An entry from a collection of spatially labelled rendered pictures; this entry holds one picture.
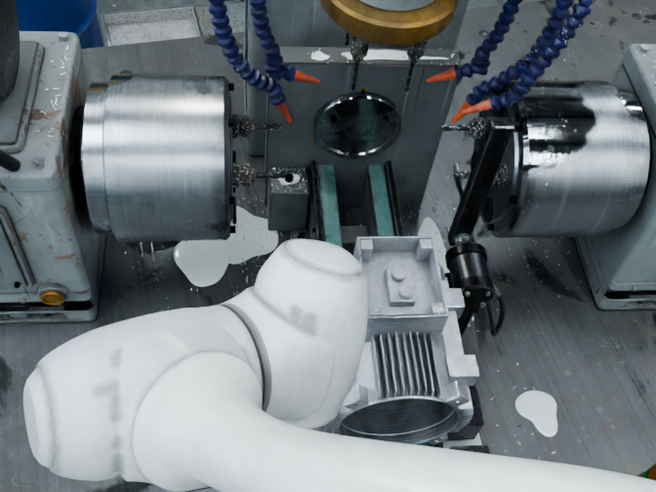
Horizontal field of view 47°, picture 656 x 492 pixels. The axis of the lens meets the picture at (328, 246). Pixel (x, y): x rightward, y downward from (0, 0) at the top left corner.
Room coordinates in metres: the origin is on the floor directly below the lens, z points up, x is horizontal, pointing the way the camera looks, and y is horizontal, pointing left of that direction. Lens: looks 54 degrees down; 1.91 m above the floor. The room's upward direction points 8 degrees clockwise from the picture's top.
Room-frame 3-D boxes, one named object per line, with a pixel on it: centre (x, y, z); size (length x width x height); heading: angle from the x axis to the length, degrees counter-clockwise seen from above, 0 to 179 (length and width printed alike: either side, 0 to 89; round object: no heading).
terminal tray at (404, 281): (0.54, -0.09, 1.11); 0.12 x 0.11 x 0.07; 11
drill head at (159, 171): (0.75, 0.31, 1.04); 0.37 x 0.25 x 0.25; 101
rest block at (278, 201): (0.87, 0.08, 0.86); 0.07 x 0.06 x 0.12; 101
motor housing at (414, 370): (0.50, -0.10, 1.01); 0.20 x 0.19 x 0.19; 11
